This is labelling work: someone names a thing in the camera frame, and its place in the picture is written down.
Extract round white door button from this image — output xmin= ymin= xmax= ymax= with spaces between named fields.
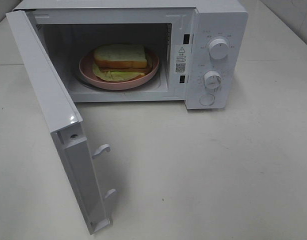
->
xmin=199 ymin=93 xmax=215 ymax=106

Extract toast sandwich with lettuce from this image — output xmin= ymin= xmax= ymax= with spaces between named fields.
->
xmin=93 ymin=44 xmax=148 ymax=73

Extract pink round plate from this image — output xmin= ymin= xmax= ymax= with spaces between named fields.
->
xmin=78 ymin=49 xmax=160 ymax=91

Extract white microwave door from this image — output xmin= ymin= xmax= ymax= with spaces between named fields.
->
xmin=6 ymin=10 xmax=117 ymax=235

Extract lower white microwave knob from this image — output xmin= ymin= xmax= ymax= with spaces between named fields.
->
xmin=203 ymin=70 xmax=222 ymax=89

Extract white microwave knob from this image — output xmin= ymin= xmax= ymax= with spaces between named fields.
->
xmin=203 ymin=70 xmax=222 ymax=89
xmin=208 ymin=36 xmax=229 ymax=60

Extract white microwave oven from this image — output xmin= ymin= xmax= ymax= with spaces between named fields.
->
xmin=7 ymin=0 xmax=248 ymax=109

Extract glass microwave turntable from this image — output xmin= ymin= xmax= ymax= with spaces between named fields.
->
xmin=74 ymin=70 xmax=161 ymax=92

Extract upper white microwave knob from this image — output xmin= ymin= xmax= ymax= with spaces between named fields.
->
xmin=208 ymin=36 xmax=229 ymax=60

